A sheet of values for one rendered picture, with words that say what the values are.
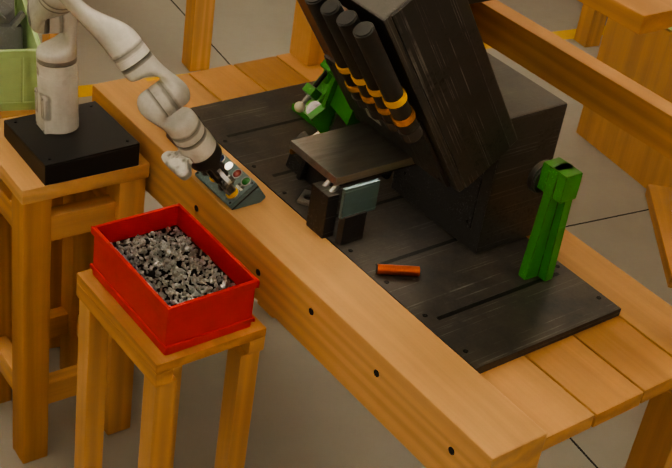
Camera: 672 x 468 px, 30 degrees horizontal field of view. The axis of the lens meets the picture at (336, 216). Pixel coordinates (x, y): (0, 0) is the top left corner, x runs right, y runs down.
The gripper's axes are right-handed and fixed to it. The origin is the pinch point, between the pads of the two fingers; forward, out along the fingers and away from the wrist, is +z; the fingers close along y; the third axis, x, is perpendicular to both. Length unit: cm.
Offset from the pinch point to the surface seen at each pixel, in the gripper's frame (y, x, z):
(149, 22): 252, -52, 152
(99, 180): 29.6, 19.0, 0.8
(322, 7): -30, -28, -49
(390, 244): -28.2, -17.3, 18.1
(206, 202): 6.3, 5.0, 5.8
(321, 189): -16.9, -13.5, 2.2
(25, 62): 73, 12, -6
